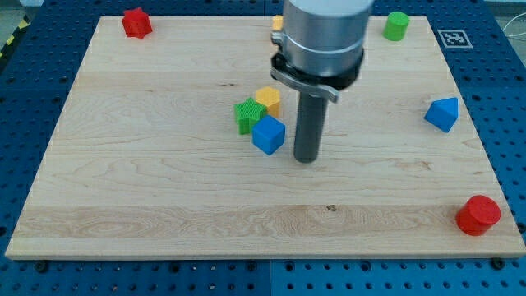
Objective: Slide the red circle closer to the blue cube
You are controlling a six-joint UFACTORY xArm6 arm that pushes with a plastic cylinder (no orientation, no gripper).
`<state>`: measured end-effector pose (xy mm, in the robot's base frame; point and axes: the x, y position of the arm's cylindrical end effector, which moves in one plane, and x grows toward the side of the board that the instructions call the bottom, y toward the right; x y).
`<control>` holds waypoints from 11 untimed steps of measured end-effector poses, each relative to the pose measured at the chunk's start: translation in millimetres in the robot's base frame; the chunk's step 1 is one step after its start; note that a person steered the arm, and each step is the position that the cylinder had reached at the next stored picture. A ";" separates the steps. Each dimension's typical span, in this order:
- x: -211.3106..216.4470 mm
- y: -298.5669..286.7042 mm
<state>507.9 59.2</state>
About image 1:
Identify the red star block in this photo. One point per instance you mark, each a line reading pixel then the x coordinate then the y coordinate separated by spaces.
pixel 136 23

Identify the green star block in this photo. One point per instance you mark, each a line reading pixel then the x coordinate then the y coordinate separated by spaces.
pixel 248 114

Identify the blue cube block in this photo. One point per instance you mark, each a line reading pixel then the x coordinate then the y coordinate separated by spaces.
pixel 268 134

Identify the wooden board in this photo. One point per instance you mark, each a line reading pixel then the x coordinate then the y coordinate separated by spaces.
pixel 146 162

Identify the yellow hexagon block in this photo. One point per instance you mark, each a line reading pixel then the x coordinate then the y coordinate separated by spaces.
pixel 271 99

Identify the green cylinder block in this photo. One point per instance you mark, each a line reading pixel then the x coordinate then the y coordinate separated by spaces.
pixel 396 26

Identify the white fiducial marker tag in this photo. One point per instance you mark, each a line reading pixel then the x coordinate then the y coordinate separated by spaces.
pixel 455 39

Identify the small yellow block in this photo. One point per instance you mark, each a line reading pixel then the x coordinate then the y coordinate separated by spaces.
pixel 277 23

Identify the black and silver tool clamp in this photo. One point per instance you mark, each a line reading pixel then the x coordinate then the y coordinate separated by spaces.
pixel 321 74

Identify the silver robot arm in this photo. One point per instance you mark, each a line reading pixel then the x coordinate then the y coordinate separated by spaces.
pixel 326 25

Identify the blue triangular prism block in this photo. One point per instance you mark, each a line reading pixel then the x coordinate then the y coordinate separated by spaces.
pixel 443 113

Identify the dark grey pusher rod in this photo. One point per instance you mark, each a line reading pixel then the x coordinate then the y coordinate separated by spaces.
pixel 309 127

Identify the red cylinder block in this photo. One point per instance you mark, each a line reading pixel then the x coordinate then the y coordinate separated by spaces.
pixel 478 215

